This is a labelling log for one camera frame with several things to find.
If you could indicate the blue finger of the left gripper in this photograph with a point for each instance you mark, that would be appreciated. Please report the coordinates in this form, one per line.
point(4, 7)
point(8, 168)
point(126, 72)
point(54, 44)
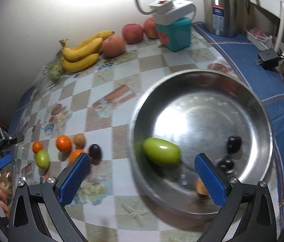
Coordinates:
point(4, 161)

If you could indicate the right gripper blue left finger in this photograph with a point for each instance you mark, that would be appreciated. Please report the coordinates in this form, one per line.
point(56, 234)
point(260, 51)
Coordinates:
point(70, 179)

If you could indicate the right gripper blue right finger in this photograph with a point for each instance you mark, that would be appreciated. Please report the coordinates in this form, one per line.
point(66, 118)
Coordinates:
point(209, 175)

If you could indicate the dark plum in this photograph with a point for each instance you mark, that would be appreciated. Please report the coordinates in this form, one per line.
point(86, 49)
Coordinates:
point(226, 164)
point(234, 144)

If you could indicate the green mango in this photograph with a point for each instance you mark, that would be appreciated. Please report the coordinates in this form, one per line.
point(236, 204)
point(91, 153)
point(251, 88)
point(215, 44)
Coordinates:
point(162, 152)
point(42, 159)

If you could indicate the person's left hand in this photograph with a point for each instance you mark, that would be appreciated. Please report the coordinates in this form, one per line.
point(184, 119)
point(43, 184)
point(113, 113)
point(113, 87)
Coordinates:
point(3, 191)

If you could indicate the orange near dark plum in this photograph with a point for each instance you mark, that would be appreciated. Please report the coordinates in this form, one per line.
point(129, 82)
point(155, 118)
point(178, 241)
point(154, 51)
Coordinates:
point(73, 155)

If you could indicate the middle orange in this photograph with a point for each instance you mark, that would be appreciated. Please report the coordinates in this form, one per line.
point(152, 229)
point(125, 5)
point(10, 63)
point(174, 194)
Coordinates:
point(64, 144)

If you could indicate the green mango on table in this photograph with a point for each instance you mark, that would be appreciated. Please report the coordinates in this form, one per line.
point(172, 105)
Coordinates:
point(42, 159)

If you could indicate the brown round longan fruit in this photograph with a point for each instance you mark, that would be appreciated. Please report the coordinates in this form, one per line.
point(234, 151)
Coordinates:
point(79, 141)

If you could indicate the small orange far left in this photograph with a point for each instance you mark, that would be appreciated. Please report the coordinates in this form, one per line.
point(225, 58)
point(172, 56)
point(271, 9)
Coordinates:
point(37, 146)

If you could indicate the printed checkered table mat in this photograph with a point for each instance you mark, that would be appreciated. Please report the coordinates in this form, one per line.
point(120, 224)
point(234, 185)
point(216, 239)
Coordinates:
point(97, 103)

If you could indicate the stainless steel bowl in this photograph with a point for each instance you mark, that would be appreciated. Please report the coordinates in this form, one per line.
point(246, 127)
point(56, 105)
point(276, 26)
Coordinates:
point(198, 110)

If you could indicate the clear box of green fruit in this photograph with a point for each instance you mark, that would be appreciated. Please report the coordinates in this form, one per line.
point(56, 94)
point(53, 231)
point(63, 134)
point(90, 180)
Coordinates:
point(53, 71)

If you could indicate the blue checked tablecloth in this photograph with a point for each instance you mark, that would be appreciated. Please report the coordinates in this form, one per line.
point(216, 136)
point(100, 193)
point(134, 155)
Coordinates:
point(269, 87)

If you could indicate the yellow banana bunch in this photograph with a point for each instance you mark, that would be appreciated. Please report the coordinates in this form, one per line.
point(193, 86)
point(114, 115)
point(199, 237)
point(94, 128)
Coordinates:
point(85, 54)

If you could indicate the black power adapter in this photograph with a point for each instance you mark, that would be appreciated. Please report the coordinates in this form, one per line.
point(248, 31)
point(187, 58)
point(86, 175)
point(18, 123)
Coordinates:
point(268, 59)

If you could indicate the red peach nearest bananas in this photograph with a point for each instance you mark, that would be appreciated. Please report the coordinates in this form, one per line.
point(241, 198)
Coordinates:
point(113, 46)

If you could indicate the teal plastic box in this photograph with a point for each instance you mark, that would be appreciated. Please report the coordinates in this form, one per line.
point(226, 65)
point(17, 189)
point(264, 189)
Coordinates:
point(177, 35)

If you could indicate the middle red peach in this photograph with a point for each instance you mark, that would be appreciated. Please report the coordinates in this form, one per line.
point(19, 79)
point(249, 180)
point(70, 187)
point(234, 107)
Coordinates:
point(132, 33)

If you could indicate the red peach near box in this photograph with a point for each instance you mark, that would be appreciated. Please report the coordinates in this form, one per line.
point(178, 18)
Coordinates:
point(150, 28)

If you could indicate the white power strip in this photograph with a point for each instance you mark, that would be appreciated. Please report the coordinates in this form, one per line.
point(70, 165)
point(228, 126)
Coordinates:
point(166, 12)

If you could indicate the stainless steel thermos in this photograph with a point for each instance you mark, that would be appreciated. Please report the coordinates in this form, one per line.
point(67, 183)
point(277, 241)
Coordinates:
point(221, 17)

